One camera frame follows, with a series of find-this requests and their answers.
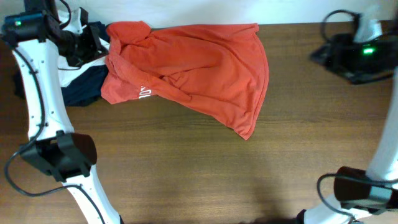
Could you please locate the red orange t-shirt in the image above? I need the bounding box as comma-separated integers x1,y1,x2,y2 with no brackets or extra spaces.
101,21,269,139

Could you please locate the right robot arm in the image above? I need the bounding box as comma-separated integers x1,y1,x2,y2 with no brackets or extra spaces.
293,9,397,224

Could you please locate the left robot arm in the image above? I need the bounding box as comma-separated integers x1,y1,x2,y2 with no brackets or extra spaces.
2,0,122,223

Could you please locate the white folded t-shirt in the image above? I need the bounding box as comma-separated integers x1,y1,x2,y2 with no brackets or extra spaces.
57,6,110,88

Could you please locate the navy folded garment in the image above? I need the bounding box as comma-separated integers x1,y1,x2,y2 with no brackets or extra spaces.
12,21,110,108

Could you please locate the right black cable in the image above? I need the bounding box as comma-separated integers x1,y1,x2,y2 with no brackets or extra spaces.
316,9,398,224

